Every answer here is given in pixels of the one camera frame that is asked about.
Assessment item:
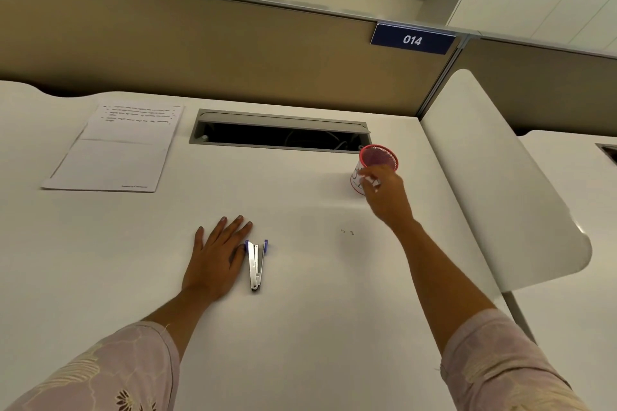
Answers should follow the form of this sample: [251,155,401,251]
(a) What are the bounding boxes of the person's left hand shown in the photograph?
[181,215,254,303]

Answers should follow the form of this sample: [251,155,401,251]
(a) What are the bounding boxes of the person's right hand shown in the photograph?
[359,164,416,233]

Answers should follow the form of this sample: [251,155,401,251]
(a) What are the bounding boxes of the red mesh pen cup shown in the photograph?
[350,145,400,196]

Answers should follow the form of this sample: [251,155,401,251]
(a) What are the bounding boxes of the person's left forearm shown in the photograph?
[140,286,227,359]

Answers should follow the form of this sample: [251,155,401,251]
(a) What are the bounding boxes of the person's right forearm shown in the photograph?
[393,217,499,369]

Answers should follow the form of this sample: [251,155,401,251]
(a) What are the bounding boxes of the silver stapler with blue base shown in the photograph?
[244,240,269,293]

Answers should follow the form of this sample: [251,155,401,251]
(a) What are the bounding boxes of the white printed paper sheet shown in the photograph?
[41,104,185,193]

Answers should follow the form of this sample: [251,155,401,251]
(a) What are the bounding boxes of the white curved divider board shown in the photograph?
[420,69,593,294]

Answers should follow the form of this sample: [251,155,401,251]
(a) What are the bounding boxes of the blue number sign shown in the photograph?
[370,23,457,55]

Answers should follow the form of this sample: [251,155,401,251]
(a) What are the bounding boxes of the pink floral left sleeve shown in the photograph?
[0,321,181,411]

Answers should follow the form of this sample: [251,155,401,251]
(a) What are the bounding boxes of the pink floral sleeve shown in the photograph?
[0,321,181,411]
[440,309,592,411]

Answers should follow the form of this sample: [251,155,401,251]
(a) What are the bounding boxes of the beige partition panel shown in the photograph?
[0,0,470,118]
[418,34,617,138]

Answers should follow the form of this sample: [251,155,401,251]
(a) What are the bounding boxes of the pink floral right sleeve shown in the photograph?
[440,309,592,411]

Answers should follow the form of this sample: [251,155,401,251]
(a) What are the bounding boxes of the white cabinet doors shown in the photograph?
[446,0,617,58]

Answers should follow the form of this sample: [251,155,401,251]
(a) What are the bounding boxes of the white cable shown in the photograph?
[284,130,361,152]

